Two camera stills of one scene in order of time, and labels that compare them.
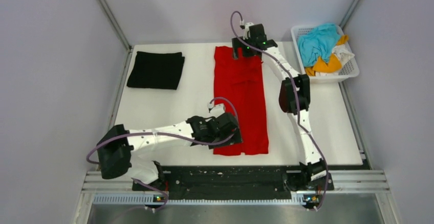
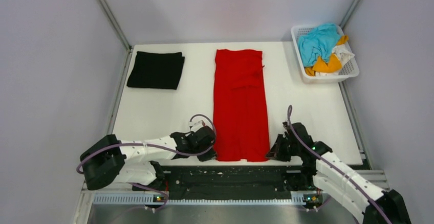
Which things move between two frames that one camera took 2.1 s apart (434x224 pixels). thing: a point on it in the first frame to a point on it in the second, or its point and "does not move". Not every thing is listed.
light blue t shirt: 319,42 does not move
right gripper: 237,43 to 275,153
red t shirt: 239,86 does not move
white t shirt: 343,53 does not move
